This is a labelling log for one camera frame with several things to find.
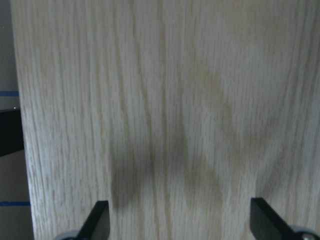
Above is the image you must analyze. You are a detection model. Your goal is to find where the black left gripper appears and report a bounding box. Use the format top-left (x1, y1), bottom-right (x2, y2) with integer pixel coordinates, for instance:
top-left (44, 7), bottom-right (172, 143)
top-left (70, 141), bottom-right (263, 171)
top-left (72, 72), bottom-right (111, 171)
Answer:
top-left (0, 109), bottom-right (24, 157)

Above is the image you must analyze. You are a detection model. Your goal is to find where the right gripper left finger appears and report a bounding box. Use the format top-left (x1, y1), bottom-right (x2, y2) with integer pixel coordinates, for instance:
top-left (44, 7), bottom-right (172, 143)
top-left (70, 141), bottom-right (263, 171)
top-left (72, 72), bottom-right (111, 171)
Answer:
top-left (75, 200), bottom-right (111, 240)

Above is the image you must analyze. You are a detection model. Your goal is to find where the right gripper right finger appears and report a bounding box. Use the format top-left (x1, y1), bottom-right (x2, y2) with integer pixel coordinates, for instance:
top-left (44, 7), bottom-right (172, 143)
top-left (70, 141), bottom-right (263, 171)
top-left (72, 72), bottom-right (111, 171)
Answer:
top-left (250, 197), bottom-right (300, 240)

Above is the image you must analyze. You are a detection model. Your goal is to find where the light wooden drawer cabinet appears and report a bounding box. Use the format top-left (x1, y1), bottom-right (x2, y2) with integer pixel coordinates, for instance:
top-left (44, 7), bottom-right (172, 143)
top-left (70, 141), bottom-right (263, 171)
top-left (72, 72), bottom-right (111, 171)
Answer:
top-left (11, 0), bottom-right (320, 240)

